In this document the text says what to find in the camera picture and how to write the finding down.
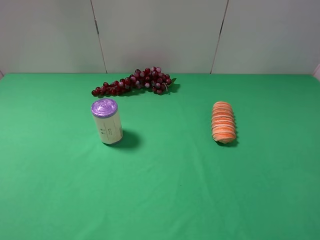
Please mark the orange striped bread roll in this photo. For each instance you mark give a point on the orange striped bread roll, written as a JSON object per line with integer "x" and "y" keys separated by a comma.
{"x": 223, "y": 126}

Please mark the red grape bunch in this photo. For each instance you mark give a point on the red grape bunch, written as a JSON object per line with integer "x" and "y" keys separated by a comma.
{"x": 149, "y": 79}

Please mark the purple garbage bag roll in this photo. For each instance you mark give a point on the purple garbage bag roll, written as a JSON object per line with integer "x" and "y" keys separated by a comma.
{"x": 106, "y": 115}

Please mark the green tablecloth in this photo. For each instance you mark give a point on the green tablecloth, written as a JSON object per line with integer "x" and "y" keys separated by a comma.
{"x": 167, "y": 179}

